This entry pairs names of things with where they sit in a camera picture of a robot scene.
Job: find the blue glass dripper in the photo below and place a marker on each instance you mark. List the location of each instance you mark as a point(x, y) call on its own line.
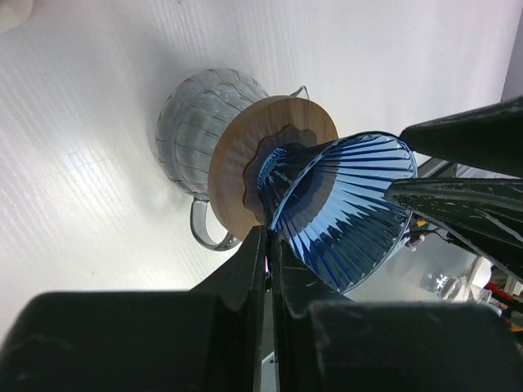
point(327, 202)

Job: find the glass coffee carafe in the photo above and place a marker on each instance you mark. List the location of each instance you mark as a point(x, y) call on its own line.
point(190, 124)

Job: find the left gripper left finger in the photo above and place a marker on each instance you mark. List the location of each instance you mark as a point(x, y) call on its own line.
point(206, 339)

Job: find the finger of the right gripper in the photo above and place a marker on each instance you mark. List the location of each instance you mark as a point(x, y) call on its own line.
point(485, 214)
point(489, 138)

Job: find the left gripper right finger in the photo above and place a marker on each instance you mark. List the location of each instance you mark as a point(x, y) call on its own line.
point(325, 342)

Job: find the brown wooden dripper base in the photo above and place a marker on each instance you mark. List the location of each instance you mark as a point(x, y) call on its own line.
point(244, 146)

